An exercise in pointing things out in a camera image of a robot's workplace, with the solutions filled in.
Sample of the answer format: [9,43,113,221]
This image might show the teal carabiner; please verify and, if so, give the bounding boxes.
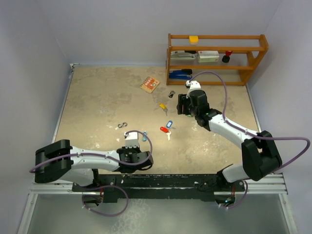
[142,131,147,142]

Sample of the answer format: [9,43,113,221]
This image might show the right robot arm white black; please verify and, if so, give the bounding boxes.
[176,90,282,191]

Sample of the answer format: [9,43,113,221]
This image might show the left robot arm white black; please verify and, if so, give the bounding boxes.
[30,139,153,191]

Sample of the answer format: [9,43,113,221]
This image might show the yellow tag key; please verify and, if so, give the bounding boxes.
[159,103,168,116]

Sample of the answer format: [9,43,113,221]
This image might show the blue tag key right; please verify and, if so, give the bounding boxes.
[166,120,176,129]

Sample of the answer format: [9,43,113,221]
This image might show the red tag key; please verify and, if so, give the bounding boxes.
[160,127,171,140]

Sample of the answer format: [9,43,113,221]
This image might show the black carabiner clip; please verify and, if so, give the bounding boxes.
[117,122,128,128]

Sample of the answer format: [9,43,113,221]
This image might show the blue black stapler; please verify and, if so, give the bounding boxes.
[169,69,193,80]

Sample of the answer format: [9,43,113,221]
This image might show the orange small notebook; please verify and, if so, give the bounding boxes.
[140,77,160,93]

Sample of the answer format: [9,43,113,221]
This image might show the grey stapler on shelf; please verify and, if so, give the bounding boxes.
[171,50,197,60]

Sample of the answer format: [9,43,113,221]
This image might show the white red box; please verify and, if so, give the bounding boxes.
[197,51,219,62]

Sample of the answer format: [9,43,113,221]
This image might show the wooden shelf rack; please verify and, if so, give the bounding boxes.
[166,34,269,85]

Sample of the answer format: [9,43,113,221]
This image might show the red black stamp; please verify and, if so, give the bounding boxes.
[222,51,233,63]

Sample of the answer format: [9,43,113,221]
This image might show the yellow lid container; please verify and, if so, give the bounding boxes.
[189,35,199,45]

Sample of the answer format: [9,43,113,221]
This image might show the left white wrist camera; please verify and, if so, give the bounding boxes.
[124,132,139,149]

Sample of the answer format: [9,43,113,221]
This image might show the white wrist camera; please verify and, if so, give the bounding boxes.
[124,132,139,149]
[185,80,201,98]

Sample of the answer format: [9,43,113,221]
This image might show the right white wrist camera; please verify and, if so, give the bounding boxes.
[185,80,201,98]

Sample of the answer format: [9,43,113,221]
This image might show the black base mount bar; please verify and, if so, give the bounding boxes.
[73,174,245,203]

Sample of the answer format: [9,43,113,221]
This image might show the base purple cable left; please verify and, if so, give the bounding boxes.
[81,184,130,217]

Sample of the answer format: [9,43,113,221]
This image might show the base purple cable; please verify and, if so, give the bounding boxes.
[218,180,249,210]
[81,184,130,217]

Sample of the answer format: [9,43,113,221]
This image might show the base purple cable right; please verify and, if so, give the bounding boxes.
[218,180,249,210]

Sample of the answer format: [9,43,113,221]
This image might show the aluminium rail frame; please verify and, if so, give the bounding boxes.
[30,174,288,194]

